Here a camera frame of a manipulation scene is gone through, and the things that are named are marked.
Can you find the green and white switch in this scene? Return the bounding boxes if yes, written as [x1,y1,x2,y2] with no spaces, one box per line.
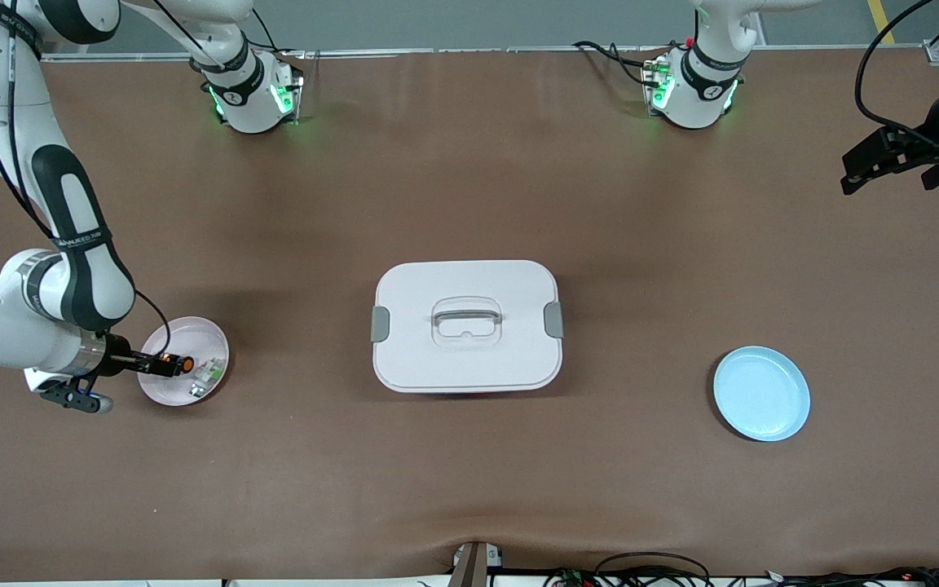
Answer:
[189,359,227,400]

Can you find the black base cable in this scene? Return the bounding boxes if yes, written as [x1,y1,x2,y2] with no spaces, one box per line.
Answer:
[572,39,659,89]

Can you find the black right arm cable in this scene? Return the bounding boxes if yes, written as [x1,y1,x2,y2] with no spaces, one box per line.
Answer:
[0,0,173,360]

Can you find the light blue round plate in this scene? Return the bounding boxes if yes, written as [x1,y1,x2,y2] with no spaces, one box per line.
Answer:
[712,346,811,443]

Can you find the silver table edge rail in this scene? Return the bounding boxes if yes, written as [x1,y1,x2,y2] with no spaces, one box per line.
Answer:
[37,45,939,64]

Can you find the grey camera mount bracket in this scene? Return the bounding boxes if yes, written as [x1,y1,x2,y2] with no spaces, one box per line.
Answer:
[448,541,505,587]

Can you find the white lidded storage box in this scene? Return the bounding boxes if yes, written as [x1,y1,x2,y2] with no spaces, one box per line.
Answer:
[370,259,565,395]

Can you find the black cables bundle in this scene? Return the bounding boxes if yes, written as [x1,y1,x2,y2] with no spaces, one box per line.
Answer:
[543,552,939,587]

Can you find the pink round plate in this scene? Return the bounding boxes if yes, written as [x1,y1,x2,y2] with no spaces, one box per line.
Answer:
[137,316,231,407]

